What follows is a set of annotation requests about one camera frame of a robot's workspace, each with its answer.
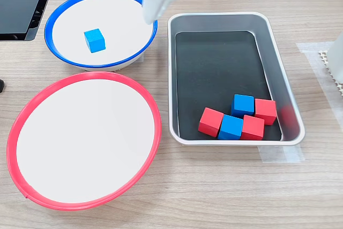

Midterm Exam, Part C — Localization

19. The blue cube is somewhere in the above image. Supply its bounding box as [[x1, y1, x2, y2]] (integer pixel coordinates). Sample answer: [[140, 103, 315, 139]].
[[218, 114, 244, 141], [230, 94, 255, 119], [83, 28, 106, 54]]

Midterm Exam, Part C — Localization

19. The red cube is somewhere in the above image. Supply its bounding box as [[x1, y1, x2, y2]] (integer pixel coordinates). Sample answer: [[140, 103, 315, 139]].
[[253, 98, 277, 126], [198, 107, 225, 138], [240, 115, 265, 141]]

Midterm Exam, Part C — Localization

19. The black tray mat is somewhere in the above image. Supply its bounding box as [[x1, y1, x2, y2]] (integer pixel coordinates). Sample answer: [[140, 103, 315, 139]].
[[174, 31, 282, 141]]

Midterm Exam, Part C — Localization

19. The steel tray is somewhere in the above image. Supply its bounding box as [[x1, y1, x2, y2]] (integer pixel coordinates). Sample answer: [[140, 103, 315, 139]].
[[167, 12, 306, 146]]

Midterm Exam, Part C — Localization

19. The blue-rimmed white plate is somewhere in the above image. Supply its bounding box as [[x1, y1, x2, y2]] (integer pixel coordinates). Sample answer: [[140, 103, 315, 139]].
[[44, 0, 158, 72]]

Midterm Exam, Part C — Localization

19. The black electronic device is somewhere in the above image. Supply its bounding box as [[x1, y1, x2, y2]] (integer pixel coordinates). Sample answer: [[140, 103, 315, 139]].
[[0, 0, 59, 42]]

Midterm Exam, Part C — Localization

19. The red-rimmed white plate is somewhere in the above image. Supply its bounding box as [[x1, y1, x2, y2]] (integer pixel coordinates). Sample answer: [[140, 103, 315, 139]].
[[6, 71, 162, 211]]

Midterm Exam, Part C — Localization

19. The clear tape strip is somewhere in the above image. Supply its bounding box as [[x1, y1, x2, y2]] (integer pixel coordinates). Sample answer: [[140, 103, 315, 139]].
[[257, 144, 305, 164], [296, 41, 343, 128]]

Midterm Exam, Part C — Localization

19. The pale perforated base plate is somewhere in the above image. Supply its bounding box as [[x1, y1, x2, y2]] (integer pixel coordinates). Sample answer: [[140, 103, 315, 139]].
[[318, 49, 343, 97]]

